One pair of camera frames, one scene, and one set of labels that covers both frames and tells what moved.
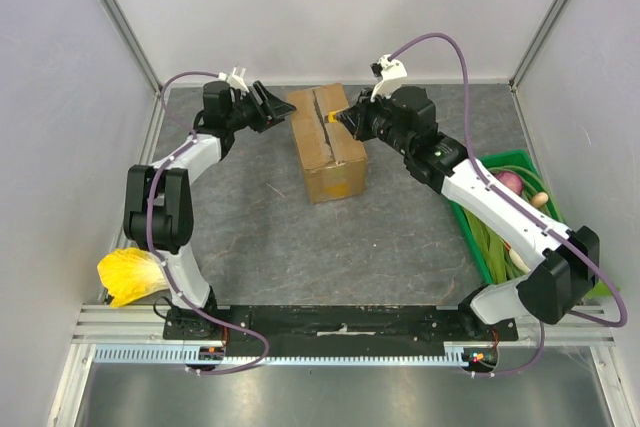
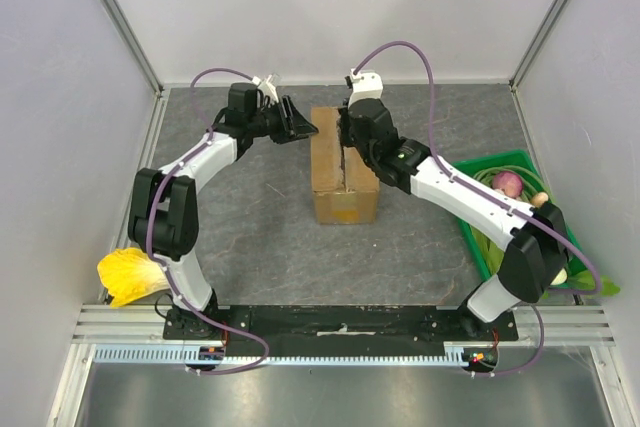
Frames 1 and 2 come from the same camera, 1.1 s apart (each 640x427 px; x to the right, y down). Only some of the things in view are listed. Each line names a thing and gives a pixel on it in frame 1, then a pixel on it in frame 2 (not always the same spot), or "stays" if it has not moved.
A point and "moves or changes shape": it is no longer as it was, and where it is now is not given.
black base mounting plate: (334, 323) stays
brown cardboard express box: (335, 162) moves or changes shape
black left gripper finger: (274, 108) → (294, 122)
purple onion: (511, 180) stays
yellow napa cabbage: (128, 273) stays
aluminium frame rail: (114, 323) stays
